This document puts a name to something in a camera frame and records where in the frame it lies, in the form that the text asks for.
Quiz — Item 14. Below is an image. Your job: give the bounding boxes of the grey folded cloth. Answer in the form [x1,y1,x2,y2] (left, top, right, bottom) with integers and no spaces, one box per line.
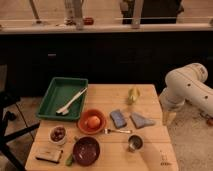
[130,113,156,129]

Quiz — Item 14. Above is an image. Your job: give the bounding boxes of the blue sponge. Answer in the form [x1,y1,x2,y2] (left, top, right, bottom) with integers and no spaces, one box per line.
[110,110,127,129]

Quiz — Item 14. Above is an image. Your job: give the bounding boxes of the yellow banana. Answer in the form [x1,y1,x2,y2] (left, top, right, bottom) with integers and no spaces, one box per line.
[127,87,140,104]

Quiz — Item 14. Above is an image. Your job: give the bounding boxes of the wooden block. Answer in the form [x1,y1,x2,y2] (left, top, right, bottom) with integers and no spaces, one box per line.
[35,148,63,163]

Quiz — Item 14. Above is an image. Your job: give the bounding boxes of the orange plate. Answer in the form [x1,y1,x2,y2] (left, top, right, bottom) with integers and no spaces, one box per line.
[77,109,106,135]

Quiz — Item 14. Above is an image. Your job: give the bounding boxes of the red object on counter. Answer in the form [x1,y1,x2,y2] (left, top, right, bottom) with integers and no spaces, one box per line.
[83,17,94,25]

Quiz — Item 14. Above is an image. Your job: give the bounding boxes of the white bowl with grapes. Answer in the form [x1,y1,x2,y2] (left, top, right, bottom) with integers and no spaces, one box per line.
[49,126,67,145]

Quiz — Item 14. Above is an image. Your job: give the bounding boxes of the metal fork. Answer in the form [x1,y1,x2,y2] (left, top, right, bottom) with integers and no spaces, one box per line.
[104,128,132,134]

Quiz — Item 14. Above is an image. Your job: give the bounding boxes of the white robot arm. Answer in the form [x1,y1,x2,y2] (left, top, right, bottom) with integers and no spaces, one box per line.
[159,63,213,126]

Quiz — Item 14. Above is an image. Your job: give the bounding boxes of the dark red bowl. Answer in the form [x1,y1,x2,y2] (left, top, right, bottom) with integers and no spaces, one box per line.
[72,136,100,166]

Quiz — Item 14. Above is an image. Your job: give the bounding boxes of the black chair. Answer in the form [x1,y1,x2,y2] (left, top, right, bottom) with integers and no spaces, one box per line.
[0,63,41,171]

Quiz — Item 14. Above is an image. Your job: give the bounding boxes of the green plastic tray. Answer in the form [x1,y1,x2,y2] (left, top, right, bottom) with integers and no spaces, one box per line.
[37,77,88,121]

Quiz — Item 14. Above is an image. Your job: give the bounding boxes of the person in dark clothes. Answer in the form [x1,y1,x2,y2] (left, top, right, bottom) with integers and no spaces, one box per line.
[120,0,184,24]

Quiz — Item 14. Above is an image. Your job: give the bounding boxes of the orange fruit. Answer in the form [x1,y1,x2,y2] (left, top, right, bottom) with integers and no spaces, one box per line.
[87,116,100,129]

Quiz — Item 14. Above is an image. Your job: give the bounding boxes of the green vegetable piece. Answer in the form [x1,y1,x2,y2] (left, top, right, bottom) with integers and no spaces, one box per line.
[65,154,74,166]

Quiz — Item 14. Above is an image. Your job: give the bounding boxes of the metal cup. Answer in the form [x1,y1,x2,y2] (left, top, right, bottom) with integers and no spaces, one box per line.
[128,135,143,152]

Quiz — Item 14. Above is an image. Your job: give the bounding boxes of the white plastic tongs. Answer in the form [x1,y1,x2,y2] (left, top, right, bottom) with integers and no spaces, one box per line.
[56,88,87,115]

